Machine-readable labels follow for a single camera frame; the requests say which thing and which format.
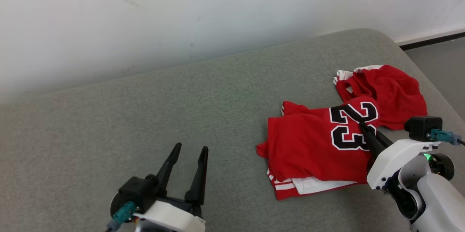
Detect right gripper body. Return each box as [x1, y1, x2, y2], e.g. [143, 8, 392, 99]
[367, 139, 440, 191]

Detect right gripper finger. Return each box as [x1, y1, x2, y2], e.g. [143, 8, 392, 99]
[376, 131, 393, 148]
[359, 122, 385, 158]

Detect grey fabric sofa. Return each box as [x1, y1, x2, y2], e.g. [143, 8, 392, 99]
[0, 28, 465, 232]

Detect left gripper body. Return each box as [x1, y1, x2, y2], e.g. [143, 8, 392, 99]
[134, 196, 206, 232]

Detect red white basketball jersey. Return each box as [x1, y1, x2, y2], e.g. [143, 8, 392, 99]
[256, 96, 380, 201]

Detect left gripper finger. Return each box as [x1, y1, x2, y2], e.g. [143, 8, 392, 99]
[156, 143, 182, 197]
[185, 146, 209, 206]

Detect red white-trimmed shorts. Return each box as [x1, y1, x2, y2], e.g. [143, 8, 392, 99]
[333, 65, 428, 131]

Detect teal cable connector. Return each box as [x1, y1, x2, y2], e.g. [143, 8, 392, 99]
[106, 201, 138, 232]
[428, 129, 462, 146]

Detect white wall baseboard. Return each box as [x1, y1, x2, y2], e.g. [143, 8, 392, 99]
[394, 24, 465, 51]

